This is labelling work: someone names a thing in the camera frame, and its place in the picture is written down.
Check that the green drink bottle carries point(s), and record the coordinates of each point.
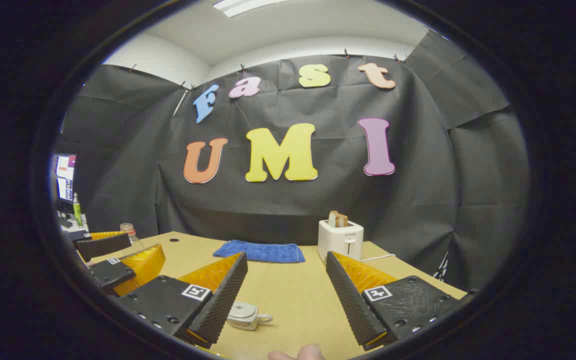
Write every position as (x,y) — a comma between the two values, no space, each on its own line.
(77,210)

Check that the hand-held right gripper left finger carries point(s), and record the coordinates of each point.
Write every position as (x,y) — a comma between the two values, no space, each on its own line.
(218,300)

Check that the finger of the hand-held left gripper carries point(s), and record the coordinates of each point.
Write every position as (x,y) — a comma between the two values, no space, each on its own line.
(110,272)
(103,245)

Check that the clear plastic water bottle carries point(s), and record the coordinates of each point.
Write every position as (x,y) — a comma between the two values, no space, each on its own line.
(132,237)

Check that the ceiling light panel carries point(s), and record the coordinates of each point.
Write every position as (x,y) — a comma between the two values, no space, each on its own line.
(243,6)

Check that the grey teacup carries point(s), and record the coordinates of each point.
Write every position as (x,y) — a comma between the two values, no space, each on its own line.
(248,322)

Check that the white toaster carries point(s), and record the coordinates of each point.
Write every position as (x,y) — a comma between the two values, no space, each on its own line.
(340,242)

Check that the white side desk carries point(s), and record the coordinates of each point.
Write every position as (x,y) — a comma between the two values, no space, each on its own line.
(80,222)

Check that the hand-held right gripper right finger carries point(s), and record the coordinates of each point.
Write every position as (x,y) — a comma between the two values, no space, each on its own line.
(348,300)

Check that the black keyboard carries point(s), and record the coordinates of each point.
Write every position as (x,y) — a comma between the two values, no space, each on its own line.
(64,222)

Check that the computer monitor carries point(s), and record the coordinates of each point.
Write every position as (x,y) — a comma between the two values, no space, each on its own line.
(65,177)

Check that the toasted bread slice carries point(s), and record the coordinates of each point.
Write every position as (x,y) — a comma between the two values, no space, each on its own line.
(343,221)
(332,219)

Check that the blue towel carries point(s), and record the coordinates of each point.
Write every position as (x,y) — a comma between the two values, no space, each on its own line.
(263,251)

